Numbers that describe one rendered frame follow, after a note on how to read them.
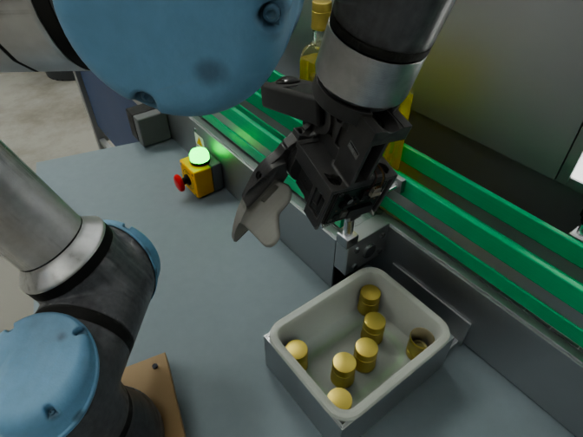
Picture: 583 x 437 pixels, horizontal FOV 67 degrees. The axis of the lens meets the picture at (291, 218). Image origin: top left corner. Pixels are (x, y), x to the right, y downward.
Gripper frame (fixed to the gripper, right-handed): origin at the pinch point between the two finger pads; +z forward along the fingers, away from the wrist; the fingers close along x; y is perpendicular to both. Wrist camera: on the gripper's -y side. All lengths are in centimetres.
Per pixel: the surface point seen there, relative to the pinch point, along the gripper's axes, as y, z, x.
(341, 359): 12.8, 19.9, 6.6
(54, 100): -250, 176, -10
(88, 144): -183, 157, -1
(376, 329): 11.1, 19.6, 14.0
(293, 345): 7.7, 21.8, 1.8
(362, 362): 14.3, 20.9, 9.8
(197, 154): -41, 30, 6
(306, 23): -57, 11, 37
